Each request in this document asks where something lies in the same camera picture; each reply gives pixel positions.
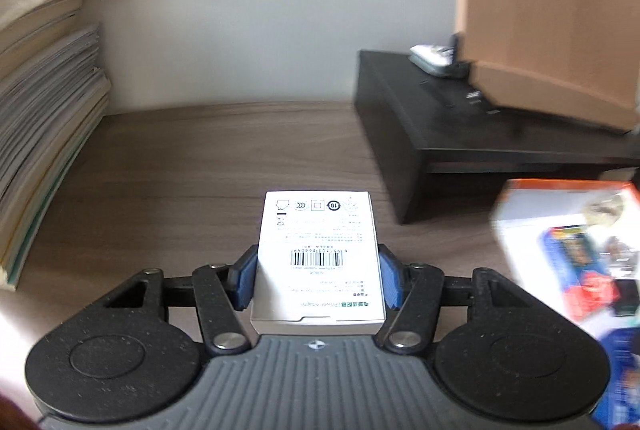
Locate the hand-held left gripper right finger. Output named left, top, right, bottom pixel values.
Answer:
left=377, top=244, right=537, bottom=357

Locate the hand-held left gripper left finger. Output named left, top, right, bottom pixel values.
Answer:
left=100, top=244, right=261, bottom=357

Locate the white adapter box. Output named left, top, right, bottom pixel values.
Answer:
left=250, top=190, right=386, bottom=336

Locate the white and orange cardboard box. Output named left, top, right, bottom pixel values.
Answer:
left=490, top=179, right=640, bottom=342

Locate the red and blue card box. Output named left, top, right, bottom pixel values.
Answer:
left=537, top=225, right=627, bottom=324

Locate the white heater with liquid bottle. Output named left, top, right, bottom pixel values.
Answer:
left=582, top=191, right=634, bottom=228

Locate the blue floss pick box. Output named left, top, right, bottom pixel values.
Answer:
left=599, top=327, right=640, bottom=426

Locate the black monitor stand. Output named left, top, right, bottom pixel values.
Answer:
left=355, top=49, right=640, bottom=225

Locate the small white device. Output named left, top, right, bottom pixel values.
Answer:
left=409, top=43, right=469, bottom=78

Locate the stack of papers and booklets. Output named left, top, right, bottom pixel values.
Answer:
left=0, top=0, right=112, bottom=292

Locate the brown cardboard panel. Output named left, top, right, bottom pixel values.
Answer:
left=452, top=0, right=640, bottom=133

